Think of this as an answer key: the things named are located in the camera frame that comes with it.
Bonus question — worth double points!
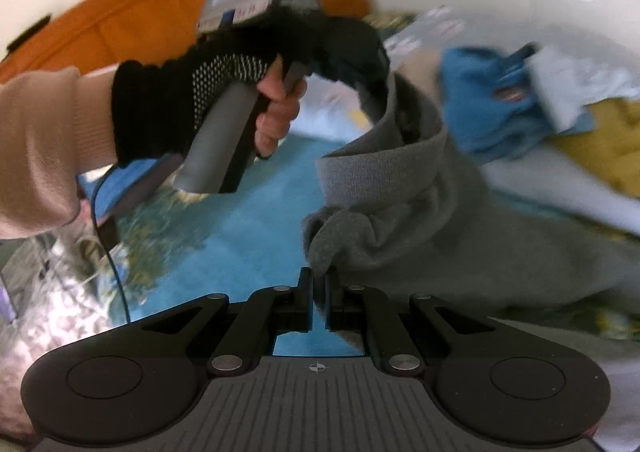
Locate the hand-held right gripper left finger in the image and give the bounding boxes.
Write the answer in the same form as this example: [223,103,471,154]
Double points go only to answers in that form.
[125,267,314,376]

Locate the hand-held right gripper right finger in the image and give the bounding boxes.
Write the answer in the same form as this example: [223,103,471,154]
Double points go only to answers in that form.
[325,267,501,376]

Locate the grey pants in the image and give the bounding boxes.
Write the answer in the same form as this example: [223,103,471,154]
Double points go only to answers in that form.
[300,70,640,333]

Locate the person's left forearm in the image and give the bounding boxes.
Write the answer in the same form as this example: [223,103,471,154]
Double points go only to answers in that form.
[0,66,118,239]

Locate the person's left hand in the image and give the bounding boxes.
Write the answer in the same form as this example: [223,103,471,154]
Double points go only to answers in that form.
[111,38,308,167]

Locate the teal floral bed sheet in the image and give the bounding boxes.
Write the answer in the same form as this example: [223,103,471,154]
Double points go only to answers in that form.
[82,132,640,358]

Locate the beige fleece garment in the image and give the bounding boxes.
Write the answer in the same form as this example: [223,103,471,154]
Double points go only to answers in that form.
[395,48,448,100]

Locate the orange wooden headboard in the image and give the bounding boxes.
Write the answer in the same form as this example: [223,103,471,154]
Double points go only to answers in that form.
[0,0,373,86]

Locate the blue fleece jacket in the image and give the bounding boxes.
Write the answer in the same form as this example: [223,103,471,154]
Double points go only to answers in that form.
[437,45,596,155]

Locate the grey white patterned cloth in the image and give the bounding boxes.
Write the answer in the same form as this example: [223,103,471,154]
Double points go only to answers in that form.
[0,227,131,443]

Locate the white shirt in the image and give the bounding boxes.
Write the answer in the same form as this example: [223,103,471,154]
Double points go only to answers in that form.
[525,45,640,133]

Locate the mustard yellow sweater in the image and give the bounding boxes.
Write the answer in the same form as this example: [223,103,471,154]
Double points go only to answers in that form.
[550,97,640,198]

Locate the thin black cable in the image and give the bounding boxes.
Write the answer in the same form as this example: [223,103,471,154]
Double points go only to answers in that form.
[92,165,132,325]

